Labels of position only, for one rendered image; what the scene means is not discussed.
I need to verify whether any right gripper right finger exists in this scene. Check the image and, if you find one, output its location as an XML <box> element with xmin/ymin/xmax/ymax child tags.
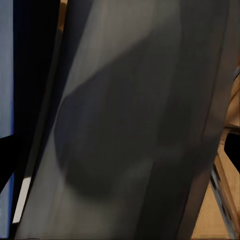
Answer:
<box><xmin>224</xmin><ymin>132</ymin><xmax>240</xmax><ymax>173</ymax></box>

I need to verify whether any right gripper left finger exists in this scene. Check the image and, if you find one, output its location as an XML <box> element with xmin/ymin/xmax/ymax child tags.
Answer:
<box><xmin>0</xmin><ymin>133</ymin><xmax>26</xmax><ymax>193</ymax></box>

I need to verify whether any folder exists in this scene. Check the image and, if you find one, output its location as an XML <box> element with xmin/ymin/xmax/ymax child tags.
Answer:
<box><xmin>0</xmin><ymin>0</ymin><xmax>61</xmax><ymax>240</ymax></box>

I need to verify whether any swivel chair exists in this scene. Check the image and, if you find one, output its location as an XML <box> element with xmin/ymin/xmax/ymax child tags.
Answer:
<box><xmin>3</xmin><ymin>0</ymin><xmax>240</xmax><ymax>240</ymax></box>

